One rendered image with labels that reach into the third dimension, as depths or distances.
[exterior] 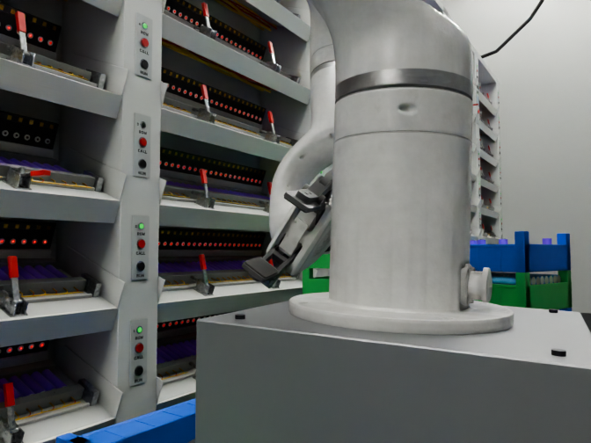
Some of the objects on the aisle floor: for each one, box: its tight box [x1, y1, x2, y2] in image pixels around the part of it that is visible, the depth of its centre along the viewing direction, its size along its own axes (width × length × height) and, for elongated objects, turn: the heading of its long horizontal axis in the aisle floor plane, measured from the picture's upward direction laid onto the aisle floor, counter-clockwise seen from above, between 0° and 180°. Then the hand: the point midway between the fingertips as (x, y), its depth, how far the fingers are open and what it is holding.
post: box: [53, 0, 163, 425], centre depth 106 cm, size 20×9×178 cm
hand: (277, 236), depth 55 cm, fingers open, 8 cm apart
